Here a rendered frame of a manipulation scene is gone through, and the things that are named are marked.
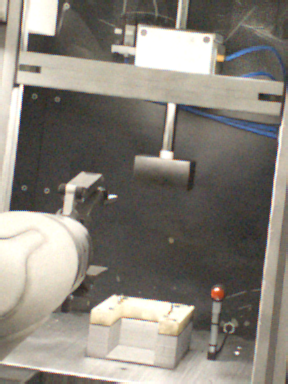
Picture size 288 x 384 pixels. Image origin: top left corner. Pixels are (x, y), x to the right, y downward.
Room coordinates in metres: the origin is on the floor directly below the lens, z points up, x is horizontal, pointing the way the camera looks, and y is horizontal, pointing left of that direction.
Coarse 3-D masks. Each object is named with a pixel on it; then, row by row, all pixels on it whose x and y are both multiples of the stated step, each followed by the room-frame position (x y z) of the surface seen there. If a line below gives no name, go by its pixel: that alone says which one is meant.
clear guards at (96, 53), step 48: (48, 0) 1.65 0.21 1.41; (96, 0) 1.64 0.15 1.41; (144, 0) 1.63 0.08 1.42; (192, 0) 1.62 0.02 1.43; (240, 0) 1.61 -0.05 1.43; (48, 48) 1.65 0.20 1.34; (96, 48) 1.64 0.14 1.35; (144, 48) 1.63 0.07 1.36; (192, 48) 1.62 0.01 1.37; (240, 48) 1.61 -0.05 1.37; (144, 96) 1.63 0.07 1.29; (192, 96) 1.61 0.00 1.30; (240, 96) 1.61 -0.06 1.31
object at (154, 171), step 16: (176, 112) 1.83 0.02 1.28; (176, 128) 1.83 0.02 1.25; (144, 160) 1.81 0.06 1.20; (160, 160) 1.80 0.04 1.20; (176, 160) 1.80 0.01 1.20; (192, 160) 1.85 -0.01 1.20; (144, 176) 1.81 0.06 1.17; (160, 176) 1.80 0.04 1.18; (176, 176) 1.80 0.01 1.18; (192, 176) 1.83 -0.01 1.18
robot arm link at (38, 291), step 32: (0, 224) 1.04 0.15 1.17; (32, 224) 1.06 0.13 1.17; (0, 256) 1.01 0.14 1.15; (32, 256) 1.02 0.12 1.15; (64, 256) 1.08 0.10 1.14; (0, 288) 1.00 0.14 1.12; (32, 288) 1.01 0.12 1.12; (64, 288) 1.08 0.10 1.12; (0, 320) 1.00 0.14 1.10; (32, 320) 1.04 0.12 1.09; (0, 352) 1.07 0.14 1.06
